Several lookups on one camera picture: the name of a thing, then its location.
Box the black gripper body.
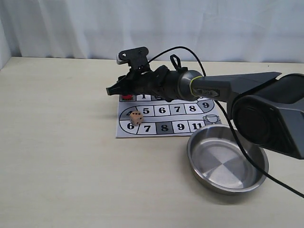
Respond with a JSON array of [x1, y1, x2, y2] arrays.
[[118, 66, 181, 101]]

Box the red cylinder game piece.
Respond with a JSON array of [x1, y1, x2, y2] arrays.
[[122, 95, 133, 101]]

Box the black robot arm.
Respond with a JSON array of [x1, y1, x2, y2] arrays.
[[106, 66, 304, 159]]

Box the white curtain backdrop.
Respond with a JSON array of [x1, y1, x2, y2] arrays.
[[0, 0, 304, 66]]

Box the black camera cable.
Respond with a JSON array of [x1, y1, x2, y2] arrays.
[[147, 46, 304, 199]]

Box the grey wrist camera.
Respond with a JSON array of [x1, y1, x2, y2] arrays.
[[116, 47, 150, 72]]

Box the printed paper game board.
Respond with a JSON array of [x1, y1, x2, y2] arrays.
[[116, 95, 221, 138]]

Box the wooden die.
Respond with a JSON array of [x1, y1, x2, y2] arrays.
[[130, 111, 143, 126]]

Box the stainless steel bowl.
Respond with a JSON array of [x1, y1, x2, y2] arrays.
[[187, 124, 269, 195]]

